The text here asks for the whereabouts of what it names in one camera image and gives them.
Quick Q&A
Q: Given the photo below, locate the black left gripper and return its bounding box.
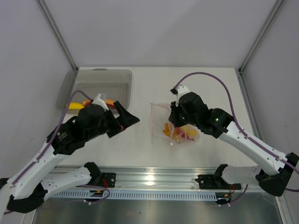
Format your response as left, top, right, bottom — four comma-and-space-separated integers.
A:
87, 100, 140, 141

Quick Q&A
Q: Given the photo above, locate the yellow lemon toy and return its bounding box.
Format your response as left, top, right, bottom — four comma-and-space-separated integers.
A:
66, 102, 85, 110
178, 125, 199, 139

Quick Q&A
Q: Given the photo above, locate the red chili pepper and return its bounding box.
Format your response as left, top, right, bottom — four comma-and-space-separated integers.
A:
175, 126, 197, 141

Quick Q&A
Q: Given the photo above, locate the clear pink zip top bag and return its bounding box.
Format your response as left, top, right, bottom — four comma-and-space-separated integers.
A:
149, 103, 200, 146

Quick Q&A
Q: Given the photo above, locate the grey translucent plastic tray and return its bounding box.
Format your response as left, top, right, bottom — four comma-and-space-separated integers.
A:
56, 69, 133, 110

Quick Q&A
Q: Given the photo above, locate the orange ginger root toy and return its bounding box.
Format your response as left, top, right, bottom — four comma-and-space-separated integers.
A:
163, 122, 174, 138

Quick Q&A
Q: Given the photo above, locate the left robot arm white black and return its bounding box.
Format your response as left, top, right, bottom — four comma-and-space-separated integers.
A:
0, 99, 140, 214

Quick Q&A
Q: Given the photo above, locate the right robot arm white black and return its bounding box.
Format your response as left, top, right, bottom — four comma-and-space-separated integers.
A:
169, 89, 299, 196

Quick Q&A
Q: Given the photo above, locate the red grapefruit wedge toy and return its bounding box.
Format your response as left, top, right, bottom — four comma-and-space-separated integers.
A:
82, 99, 115, 109

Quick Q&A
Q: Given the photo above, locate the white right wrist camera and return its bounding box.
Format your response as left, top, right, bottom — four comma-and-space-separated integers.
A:
171, 85, 191, 107

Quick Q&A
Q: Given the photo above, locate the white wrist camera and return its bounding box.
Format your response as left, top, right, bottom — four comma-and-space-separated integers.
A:
171, 85, 191, 107
92, 93, 109, 111

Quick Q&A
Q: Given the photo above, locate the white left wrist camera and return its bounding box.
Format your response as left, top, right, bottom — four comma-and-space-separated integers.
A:
92, 93, 109, 111

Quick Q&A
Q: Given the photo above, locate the right aluminium frame post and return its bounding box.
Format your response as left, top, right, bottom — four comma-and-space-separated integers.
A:
238, 0, 287, 73

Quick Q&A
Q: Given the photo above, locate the aluminium frame post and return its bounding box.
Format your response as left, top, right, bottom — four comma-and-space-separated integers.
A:
238, 0, 287, 73
36, 0, 78, 73

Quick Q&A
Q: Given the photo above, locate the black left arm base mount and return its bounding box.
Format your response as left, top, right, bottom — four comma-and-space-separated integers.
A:
96, 173, 116, 188

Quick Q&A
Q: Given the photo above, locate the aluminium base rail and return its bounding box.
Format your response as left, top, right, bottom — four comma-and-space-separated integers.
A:
31, 167, 286, 192

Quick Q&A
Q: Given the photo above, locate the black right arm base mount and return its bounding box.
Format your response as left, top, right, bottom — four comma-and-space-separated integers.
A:
195, 175, 242, 190

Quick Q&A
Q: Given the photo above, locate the grey slotted cable duct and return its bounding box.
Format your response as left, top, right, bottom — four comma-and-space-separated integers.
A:
51, 189, 217, 202

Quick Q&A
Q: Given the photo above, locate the left aluminium frame post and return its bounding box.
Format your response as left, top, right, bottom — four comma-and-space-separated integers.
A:
36, 0, 78, 73

